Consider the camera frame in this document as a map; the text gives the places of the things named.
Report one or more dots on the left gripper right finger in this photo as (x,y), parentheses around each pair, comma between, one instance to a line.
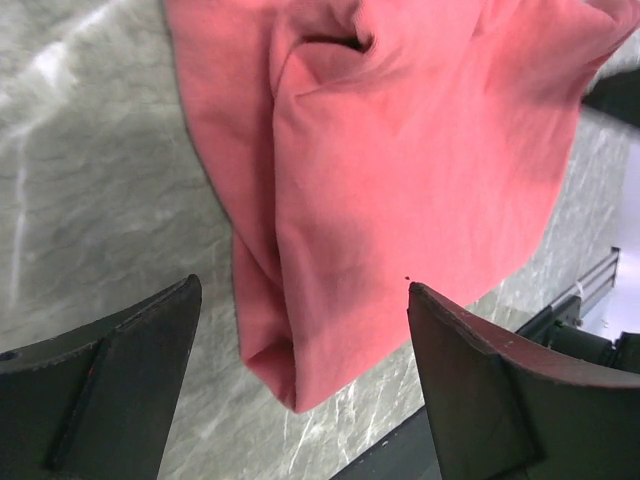
(503,407)

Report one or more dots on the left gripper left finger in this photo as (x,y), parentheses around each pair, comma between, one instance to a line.
(98,401)

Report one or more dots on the pink red t shirt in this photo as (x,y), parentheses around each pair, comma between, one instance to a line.
(359,145)

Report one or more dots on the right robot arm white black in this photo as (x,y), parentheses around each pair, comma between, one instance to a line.
(620,354)

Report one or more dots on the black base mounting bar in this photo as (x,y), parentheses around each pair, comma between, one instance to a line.
(405,453)

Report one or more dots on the aluminium rail frame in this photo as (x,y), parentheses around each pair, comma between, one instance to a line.
(577,300)

